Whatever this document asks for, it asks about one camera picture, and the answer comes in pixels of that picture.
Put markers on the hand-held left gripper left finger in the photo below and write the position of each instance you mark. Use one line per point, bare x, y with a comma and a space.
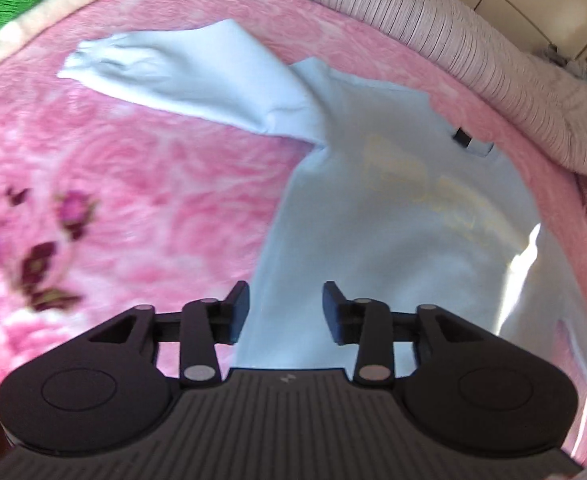
236, 310

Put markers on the pink floral blanket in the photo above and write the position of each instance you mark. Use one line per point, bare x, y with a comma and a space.
123, 160

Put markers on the striped white duvet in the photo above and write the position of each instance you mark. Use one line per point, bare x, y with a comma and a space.
423, 10

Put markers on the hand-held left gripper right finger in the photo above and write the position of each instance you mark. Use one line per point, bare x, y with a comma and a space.
332, 310

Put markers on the light blue sweatshirt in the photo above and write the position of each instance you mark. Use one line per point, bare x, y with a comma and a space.
398, 210

